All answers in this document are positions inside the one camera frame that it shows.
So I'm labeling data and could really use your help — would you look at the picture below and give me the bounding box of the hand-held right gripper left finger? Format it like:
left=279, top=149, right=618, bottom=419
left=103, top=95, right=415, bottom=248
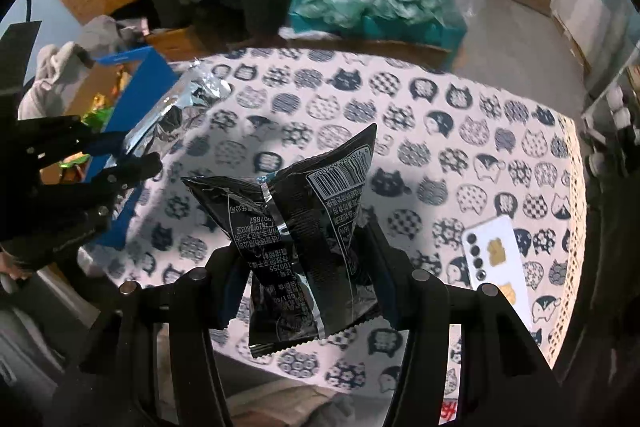
left=75, top=247, right=251, bottom=427

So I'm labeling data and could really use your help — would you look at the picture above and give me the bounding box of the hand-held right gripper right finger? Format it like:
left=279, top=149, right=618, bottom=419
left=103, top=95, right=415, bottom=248
left=357, top=207, right=556, bottom=427

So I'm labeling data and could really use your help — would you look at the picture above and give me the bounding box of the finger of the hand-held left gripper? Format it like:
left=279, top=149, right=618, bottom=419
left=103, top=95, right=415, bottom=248
left=30, top=152, right=164, bottom=219
left=15, top=114, right=128, bottom=158

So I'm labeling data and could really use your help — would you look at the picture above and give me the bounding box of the silver snack bag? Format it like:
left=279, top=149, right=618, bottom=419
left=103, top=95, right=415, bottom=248
left=117, top=57, right=233, bottom=158

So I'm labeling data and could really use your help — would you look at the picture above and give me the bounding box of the blue box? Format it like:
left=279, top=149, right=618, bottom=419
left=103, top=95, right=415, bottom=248
left=37, top=47, right=181, bottom=250

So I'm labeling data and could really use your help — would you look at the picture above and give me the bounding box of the black snack bag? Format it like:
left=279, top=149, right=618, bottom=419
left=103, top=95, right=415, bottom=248
left=181, top=123, right=386, bottom=360

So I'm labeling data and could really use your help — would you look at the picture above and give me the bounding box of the person's left hand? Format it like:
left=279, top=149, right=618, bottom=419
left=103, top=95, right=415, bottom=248
left=0, top=252, right=31, bottom=295

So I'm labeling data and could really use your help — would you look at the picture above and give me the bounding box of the grey plush cloth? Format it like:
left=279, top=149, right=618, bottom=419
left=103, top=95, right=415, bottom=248
left=17, top=14, right=146, bottom=122

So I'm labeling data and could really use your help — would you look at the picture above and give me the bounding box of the white phone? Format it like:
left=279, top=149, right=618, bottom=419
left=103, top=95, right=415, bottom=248
left=461, top=214, right=531, bottom=323

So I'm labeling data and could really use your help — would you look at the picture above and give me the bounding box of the small cardboard box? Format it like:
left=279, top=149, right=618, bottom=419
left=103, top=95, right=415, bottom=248
left=145, top=27, right=201, bottom=62

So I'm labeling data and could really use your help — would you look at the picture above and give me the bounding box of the cat print tablecloth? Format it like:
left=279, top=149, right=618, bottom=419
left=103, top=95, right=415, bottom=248
left=77, top=47, right=586, bottom=427

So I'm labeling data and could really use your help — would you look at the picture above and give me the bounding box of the teal box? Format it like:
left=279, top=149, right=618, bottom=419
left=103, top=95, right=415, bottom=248
left=290, top=0, right=468, bottom=58

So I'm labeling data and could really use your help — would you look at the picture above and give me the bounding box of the white knobbed rack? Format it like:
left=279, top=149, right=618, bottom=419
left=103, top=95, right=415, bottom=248
left=582, top=82, right=636, bottom=188

